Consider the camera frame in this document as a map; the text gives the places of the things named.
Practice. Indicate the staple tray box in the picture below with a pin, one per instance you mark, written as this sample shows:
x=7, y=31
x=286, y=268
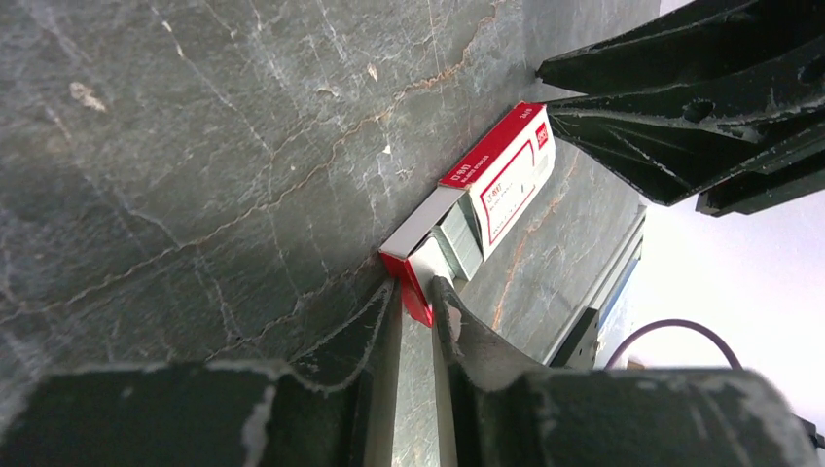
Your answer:
x=437, y=240

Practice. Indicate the red white staple box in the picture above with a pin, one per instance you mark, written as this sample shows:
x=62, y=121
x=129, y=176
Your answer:
x=505, y=170

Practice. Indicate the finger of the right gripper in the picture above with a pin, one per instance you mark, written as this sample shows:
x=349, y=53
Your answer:
x=700, y=41
x=741, y=143

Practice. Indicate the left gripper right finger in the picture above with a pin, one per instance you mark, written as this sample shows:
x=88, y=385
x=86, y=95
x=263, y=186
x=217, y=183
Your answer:
x=499, y=407

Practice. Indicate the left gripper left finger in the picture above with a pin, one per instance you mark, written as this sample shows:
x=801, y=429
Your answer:
x=332, y=406

